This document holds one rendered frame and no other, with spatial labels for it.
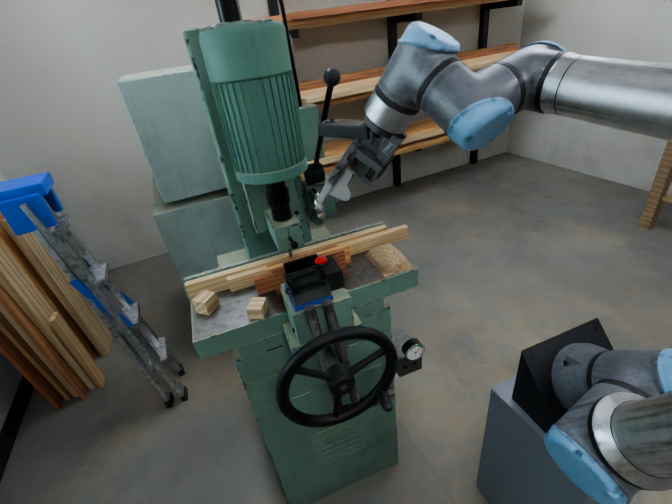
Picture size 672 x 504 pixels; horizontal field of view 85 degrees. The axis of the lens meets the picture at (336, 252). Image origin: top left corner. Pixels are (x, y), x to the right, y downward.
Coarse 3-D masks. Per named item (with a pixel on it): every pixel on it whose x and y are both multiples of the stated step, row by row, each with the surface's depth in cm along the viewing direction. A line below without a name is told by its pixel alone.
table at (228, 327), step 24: (360, 264) 104; (360, 288) 95; (384, 288) 98; (408, 288) 101; (192, 312) 95; (216, 312) 93; (240, 312) 92; (192, 336) 87; (216, 336) 86; (240, 336) 89; (264, 336) 91; (288, 336) 87
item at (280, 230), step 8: (272, 224) 94; (280, 224) 94; (288, 224) 93; (296, 224) 93; (272, 232) 97; (280, 232) 93; (288, 232) 93; (296, 232) 94; (280, 240) 94; (288, 240) 94; (296, 240) 95; (280, 248) 95; (288, 248) 96
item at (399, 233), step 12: (396, 228) 111; (360, 240) 108; (372, 240) 109; (384, 240) 110; (396, 240) 112; (360, 252) 109; (228, 276) 100; (240, 276) 99; (252, 276) 100; (240, 288) 101
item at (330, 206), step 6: (306, 186) 112; (312, 186) 112; (318, 186) 112; (306, 192) 112; (306, 198) 115; (330, 198) 116; (306, 204) 117; (324, 204) 116; (330, 204) 117; (330, 210) 118; (336, 210) 118; (330, 216) 119
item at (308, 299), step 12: (324, 264) 87; (336, 264) 86; (300, 276) 85; (312, 276) 84; (324, 276) 85; (336, 276) 84; (312, 288) 81; (324, 288) 81; (336, 288) 85; (300, 300) 80; (312, 300) 81
